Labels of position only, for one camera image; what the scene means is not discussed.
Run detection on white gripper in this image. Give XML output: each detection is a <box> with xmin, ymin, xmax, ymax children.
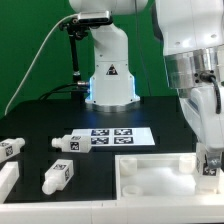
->
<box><xmin>180</xmin><ymin>86</ymin><xmax>224</xmax><ymax>169</ymax></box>

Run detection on white square tabletop tray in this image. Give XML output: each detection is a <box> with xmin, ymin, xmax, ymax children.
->
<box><xmin>115</xmin><ymin>153</ymin><xmax>224</xmax><ymax>199</ymax></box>

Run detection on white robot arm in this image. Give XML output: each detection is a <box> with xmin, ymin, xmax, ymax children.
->
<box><xmin>69</xmin><ymin>0</ymin><xmax>224</xmax><ymax>168</ymax></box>

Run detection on white marker sheet with tags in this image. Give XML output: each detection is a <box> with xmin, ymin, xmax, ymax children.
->
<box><xmin>72</xmin><ymin>127</ymin><xmax>155</xmax><ymax>146</ymax></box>

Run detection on white left fence piece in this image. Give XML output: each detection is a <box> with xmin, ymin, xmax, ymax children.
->
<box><xmin>0</xmin><ymin>162</ymin><xmax>19</xmax><ymax>204</ymax></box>

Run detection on white front fence rail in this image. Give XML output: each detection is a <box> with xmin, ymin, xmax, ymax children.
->
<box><xmin>0</xmin><ymin>195</ymin><xmax>224</xmax><ymax>224</ymax></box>

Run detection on black cables at base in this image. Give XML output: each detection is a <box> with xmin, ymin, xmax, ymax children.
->
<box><xmin>38</xmin><ymin>79</ymin><xmax>90</xmax><ymax>101</ymax></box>

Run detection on black camera on stand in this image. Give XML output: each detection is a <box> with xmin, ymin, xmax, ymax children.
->
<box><xmin>59</xmin><ymin>11</ymin><xmax>113</xmax><ymax>102</ymax></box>

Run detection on white camera cable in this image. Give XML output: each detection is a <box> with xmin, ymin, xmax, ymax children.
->
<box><xmin>3</xmin><ymin>13</ymin><xmax>80</xmax><ymax>116</ymax></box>

